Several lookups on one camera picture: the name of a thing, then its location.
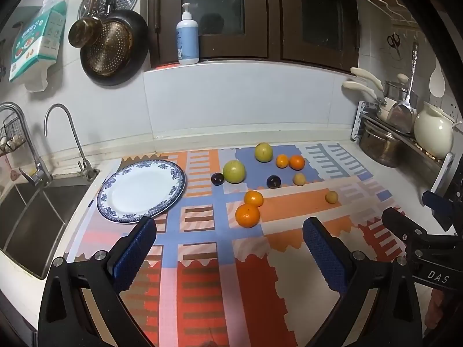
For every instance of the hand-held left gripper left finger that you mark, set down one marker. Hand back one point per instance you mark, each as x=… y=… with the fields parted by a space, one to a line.
x=134 y=256

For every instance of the white rice paddle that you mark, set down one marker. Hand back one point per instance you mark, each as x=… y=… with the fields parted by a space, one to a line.
x=437 y=79

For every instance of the white wall outlet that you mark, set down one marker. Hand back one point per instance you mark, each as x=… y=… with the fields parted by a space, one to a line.
x=452 y=110

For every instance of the cream ceramic jug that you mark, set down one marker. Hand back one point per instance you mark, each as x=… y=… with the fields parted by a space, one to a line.
x=432 y=133

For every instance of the small orange tangerine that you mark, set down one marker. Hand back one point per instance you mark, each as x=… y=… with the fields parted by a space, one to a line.
x=282 y=161

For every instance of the stainless steel pot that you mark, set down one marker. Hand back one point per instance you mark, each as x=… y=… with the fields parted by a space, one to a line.
x=379 y=144

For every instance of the large green apple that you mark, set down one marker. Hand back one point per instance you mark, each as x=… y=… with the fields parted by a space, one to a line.
x=234 y=171

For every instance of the small yellow apricot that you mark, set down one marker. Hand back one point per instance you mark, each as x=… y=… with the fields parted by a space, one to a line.
x=299 y=179
x=331 y=197

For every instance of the person's right hand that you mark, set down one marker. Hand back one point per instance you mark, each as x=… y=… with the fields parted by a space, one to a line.
x=436 y=311

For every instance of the blue pump soap bottle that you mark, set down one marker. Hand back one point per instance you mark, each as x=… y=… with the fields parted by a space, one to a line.
x=188 y=43

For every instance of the teal bag dispenser box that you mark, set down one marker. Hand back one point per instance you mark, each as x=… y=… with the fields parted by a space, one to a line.
x=39 y=36

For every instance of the thin gooseneck faucet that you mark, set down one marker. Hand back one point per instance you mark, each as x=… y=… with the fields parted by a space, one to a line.
x=77 y=144

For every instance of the large steel kitchen faucet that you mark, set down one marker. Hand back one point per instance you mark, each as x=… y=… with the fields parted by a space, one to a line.
x=34 y=159

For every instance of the lidded steel pot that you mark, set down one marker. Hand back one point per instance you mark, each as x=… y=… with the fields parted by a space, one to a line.
x=394 y=90

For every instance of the dark brown window frame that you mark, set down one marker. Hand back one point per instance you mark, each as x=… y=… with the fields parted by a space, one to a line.
x=289 y=14
x=260 y=14

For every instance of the colourful patterned mat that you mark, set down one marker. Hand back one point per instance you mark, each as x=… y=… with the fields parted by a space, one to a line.
x=217 y=278

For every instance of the black frying pan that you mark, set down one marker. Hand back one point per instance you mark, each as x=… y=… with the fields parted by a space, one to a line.
x=139 y=43

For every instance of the dark purple plum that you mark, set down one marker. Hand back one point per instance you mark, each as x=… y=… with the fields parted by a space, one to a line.
x=217 y=179
x=273 y=181

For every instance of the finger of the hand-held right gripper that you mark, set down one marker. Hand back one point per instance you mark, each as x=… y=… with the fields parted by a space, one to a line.
x=439 y=206
x=401 y=224

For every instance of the metal dish rack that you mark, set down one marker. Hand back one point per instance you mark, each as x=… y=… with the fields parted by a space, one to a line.
x=363 y=115

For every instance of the gold perforated colander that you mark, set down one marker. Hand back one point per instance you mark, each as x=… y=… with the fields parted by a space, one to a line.
x=112 y=50

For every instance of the stainless steel sink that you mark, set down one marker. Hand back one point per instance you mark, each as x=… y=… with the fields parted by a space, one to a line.
x=32 y=224

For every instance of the metal spatula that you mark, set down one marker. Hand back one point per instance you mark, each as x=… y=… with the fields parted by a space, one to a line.
x=401 y=115

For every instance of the blue-rimmed white plate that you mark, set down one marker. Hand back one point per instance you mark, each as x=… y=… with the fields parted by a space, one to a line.
x=141 y=195

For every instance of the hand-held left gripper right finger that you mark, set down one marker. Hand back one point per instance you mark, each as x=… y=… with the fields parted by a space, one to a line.
x=322 y=253

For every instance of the black kitchen scissors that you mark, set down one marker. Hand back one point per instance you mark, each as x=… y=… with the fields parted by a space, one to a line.
x=394 y=41

